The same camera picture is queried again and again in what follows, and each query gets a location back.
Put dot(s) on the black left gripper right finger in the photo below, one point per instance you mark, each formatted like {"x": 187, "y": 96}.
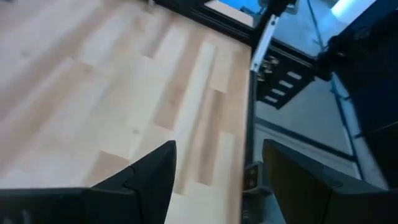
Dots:
{"x": 298, "y": 186}

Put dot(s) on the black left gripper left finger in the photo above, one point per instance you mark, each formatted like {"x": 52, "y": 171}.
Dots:
{"x": 146, "y": 193}

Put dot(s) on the white metal bar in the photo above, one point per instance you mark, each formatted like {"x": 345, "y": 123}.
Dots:
{"x": 264, "y": 43}

